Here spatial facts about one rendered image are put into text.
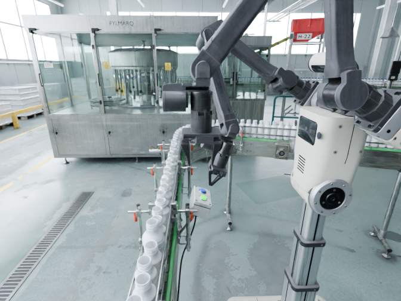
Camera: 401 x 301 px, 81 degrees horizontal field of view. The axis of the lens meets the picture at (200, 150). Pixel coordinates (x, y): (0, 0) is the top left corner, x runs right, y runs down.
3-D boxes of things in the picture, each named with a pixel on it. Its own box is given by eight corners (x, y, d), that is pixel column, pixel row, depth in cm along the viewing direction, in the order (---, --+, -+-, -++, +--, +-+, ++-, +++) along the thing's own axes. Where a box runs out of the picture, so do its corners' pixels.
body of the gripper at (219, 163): (210, 171, 93) (217, 154, 90) (209, 162, 102) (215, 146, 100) (225, 176, 93) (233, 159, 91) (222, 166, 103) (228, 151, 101)
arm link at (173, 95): (210, 60, 54) (206, 64, 62) (159, 60, 53) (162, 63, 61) (210, 113, 57) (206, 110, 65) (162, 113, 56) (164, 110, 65)
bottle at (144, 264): (142, 318, 65) (136, 273, 59) (135, 300, 70) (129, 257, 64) (162, 307, 68) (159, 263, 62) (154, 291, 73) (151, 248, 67)
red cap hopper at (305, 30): (279, 125, 700) (292, 18, 606) (278, 120, 765) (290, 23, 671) (312, 127, 676) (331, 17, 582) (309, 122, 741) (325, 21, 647)
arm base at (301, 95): (302, 106, 105) (320, 82, 102) (288, 97, 103) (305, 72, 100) (295, 103, 113) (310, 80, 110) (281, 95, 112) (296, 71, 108)
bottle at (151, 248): (161, 295, 71) (158, 253, 65) (142, 292, 72) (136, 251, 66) (166, 278, 77) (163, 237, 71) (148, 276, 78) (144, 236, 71)
